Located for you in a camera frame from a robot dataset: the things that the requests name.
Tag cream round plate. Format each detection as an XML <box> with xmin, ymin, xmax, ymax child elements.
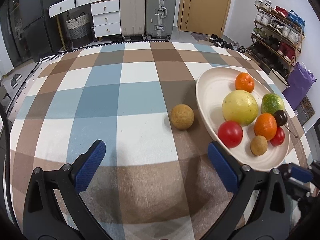
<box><xmin>196</xmin><ymin>67</ymin><xmax>290</xmax><ymax>172</ymax></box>

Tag silver suitcase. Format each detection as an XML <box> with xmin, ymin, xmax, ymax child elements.
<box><xmin>145</xmin><ymin>0</ymin><xmax>176</xmax><ymax>41</ymax></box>

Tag yellow round fruit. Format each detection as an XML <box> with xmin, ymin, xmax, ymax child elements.
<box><xmin>222</xmin><ymin>90</ymin><xmax>259</xmax><ymax>126</ymax></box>

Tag white drawer desk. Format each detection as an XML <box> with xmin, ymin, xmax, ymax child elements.
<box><xmin>48</xmin><ymin>0</ymin><xmax>121</xmax><ymax>38</ymax></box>

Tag black refrigerator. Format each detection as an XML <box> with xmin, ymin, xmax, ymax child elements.
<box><xmin>19</xmin><ymin>0</ymin><xmax>62</xmax><ymax>62</ymax></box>

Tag checkered tablecloth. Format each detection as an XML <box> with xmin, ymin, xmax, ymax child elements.
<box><xmin>7</xmin><ymin>41</ymin><xmax>313</xmax><ymax>240</ymax></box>

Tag shoe rack with shoes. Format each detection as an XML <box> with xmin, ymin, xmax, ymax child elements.
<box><xmin>248</xmin><ymin>0</ymin><xmax>305</xmax><ymax>79</ymax></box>

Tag woven laundry basket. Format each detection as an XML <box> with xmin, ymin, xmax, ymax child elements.
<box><xmin>65</xmin><ymin>12</ymin><xmax>93</xmax><ymax>48</ymax></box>

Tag dark glass cabinet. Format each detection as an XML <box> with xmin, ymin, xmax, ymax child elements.
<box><xmin>1</xmin><ymin>0</ymin><xmax>26</xmax><ymax>68</ymax></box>

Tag green yellow passion fruit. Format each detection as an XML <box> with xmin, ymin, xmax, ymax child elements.
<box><xmin>261</xmin><ymin>94</ymin><xmax>285</xmax><ymax>114</ymax></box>

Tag grey slippers pair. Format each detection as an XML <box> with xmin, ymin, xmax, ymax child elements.
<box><xmin>10</xmin><ymin>74</ymin><xmax>22</xmax><ymax>88</ymax></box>

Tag purple bag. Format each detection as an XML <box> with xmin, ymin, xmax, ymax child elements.
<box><xmin>283</xmin><ymin>62</ymin><xmax>317</xmax><ymax>110</ymax></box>

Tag small brown longan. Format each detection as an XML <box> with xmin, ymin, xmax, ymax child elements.
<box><xmin>250</xmin><ymin>135</ymin><xmax>268</xmax><ymax>156</ymax></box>

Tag red tomato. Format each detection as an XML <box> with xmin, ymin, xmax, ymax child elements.
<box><xmin>270</xmin><ymin>127</ymin><xmax>285</xmax><ymax>146</ymax></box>
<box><xmin>217</xmin><ymin>121</ymin><xmax>243</xmax><ymax>148</ymax></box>

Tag wooden door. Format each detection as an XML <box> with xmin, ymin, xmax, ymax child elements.
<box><xmin>177</xmin><ymin>0</ymin><xmax>231</xmax><ymax>36</ymax></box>

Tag orange tangerine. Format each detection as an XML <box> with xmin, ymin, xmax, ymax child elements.
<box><xmin>254</xmin><ymin>113</ymin><xmax>277</xmax><ymax>141</ymax></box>
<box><xmin>235</xmin><ymin>73</ymin><xmax>255</xmax><ymax>93</ymax></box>

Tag brown longan behind plate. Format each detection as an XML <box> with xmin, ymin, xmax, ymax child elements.
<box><xmin>170</xmin><ymin>104</ymin><xmax>194</xmax><ymax>130</ymax></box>

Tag dark cherry with stem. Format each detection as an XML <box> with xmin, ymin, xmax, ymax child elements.
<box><xmin>273</xmin><ymin>109</ymin><xmax>298</xmax><ymax>139</ymax></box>

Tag beige suitcase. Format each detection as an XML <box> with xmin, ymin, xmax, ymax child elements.
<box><xmin>120</xmin><ymin>0</ymin><xmax>145</xmax><ymax>39</ymax></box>

